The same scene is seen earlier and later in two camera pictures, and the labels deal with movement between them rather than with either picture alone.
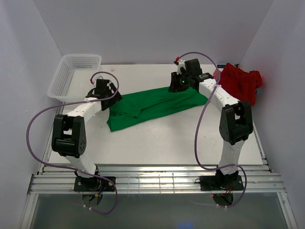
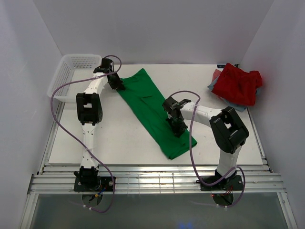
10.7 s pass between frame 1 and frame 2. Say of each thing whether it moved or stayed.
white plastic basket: stayed
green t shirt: moved
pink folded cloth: stayed
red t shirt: stayed
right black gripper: moved
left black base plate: stayed
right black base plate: stayed
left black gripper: moved
